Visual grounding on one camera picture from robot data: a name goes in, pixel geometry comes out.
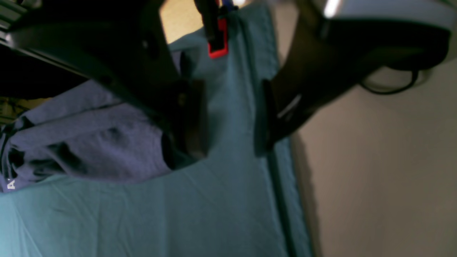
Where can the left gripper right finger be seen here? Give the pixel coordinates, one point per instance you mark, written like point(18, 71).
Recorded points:
point(381, 45)

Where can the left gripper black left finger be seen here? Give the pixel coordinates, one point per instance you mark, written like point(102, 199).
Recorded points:
point(121, 45)

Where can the blue-grey heathered T-shirt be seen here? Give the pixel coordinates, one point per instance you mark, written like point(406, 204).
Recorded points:
point(89, 133)

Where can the orange black clamp top right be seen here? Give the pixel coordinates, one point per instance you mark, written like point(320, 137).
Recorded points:
point(215, 26)

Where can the teal table cloth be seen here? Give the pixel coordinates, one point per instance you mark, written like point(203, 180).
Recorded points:
point(231, 204)

